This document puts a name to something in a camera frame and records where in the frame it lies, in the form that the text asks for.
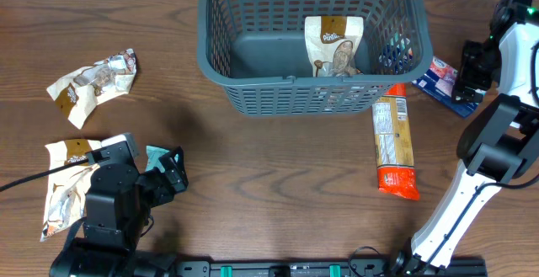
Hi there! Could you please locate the blue tissue multipack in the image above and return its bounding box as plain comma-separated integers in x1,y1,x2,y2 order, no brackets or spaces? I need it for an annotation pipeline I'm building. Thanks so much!
412,56,478,118

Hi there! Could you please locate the orange tan cracker package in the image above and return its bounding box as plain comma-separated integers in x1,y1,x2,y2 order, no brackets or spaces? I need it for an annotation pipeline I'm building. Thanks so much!
371,83,420,200

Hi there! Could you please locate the beige nut snack bag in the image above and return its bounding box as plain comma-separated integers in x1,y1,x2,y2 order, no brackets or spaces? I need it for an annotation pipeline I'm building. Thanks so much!
304,16,364,77

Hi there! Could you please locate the grey plastic basket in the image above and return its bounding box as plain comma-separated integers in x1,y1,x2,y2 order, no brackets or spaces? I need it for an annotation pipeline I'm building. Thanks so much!
197,0,433,116

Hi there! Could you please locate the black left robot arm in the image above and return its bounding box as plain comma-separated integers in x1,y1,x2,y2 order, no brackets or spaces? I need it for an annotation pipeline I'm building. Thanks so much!
49,141,189,277

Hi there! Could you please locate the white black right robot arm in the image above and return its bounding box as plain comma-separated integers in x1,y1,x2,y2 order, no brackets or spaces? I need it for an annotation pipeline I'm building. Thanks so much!
387,0,538,276

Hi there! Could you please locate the small teal white packet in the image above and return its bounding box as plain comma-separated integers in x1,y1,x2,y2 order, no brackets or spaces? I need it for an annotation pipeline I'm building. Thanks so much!
146,146,184,173

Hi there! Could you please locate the beige brown snack bag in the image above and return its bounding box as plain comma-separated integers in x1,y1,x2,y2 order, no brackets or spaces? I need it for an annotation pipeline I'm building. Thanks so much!
40,139,102,242

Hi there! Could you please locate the crumpled beige snack bag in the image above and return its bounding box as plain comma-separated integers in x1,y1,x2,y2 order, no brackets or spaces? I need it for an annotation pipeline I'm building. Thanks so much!
46,48,137,130

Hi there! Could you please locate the black left camera cable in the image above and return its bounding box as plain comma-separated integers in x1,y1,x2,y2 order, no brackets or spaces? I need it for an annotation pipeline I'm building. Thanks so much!
0,157,92,193

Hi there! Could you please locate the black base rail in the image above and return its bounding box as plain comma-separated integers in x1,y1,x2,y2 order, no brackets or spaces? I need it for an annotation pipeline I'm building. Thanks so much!
176,246,488,277

